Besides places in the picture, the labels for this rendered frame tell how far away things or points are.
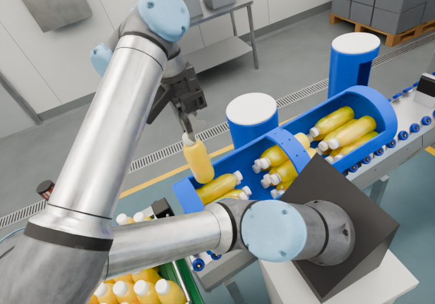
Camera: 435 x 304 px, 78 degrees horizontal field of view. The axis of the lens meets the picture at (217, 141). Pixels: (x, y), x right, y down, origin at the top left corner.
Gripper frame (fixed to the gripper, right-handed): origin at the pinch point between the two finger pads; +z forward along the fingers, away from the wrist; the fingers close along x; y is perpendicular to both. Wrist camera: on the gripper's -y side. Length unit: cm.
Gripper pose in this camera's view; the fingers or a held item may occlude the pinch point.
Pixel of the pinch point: (188, 135)
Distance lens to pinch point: 77.6
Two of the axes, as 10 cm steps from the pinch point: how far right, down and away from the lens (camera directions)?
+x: -4.6, -5.4, 7.1
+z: 2.2, 7.1, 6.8
